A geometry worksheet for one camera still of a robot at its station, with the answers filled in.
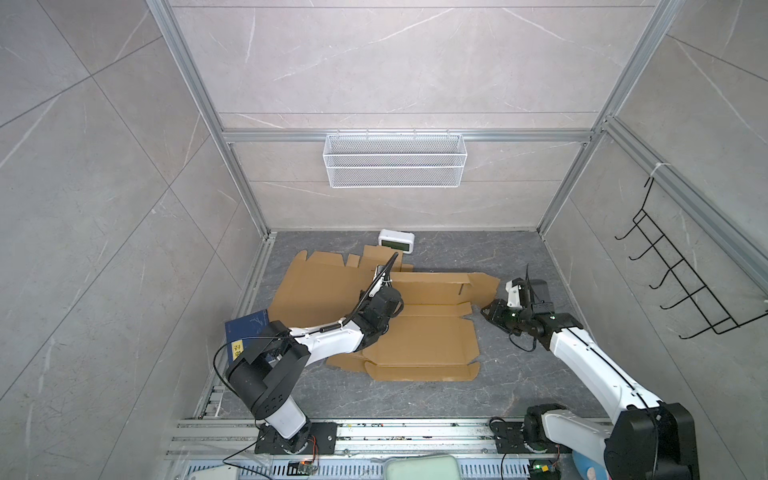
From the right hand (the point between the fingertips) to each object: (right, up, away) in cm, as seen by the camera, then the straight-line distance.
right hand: (484, 309), depth 86 cm
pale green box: (-19, -32, -19) cm, 42 cm away
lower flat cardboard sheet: (-52, +3, +20) cm, 56 cm away
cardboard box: (-14, -11, +9) cm, 20 cm away
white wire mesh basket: (-28, +48, +15) cm, 58 cm away
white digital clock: (-26, +22, +24) cm, 41 cm away
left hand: (-31, +8, +4) cm, 33 cm away
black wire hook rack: (+40, +7, -21) cm, 46 cm away
